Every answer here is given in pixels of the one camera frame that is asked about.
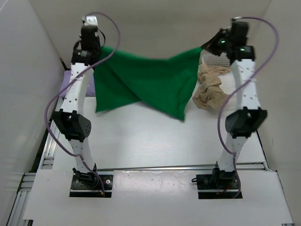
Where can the beige t shirt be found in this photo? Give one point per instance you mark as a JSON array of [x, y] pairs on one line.
[[209, 95]]

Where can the purple t shirt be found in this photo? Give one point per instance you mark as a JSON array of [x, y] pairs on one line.
[[66, 80]]

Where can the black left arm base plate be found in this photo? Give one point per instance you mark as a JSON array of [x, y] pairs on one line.
[[90, 187]]

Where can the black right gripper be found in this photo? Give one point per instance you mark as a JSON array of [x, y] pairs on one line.
[[210, 45]]

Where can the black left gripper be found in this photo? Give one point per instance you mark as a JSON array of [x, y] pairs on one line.
[[99, 44]]

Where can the aluminium left frame rail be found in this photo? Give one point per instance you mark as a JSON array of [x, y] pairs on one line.
[[44, 159]]

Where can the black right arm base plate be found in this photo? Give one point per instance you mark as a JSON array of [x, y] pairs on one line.
[[218, 185]]

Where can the white plastic basket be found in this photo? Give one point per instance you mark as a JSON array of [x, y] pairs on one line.
[[211, 60]]

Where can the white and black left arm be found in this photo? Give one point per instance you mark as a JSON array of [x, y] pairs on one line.
[[69, 119]]

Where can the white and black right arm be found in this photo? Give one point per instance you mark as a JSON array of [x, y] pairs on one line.
[[249, 115]]

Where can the aluminium table edge rail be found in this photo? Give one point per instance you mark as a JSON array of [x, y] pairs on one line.
[[152, 167]]

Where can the green t shirt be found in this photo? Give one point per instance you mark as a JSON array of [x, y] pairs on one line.
[[164, 84]]

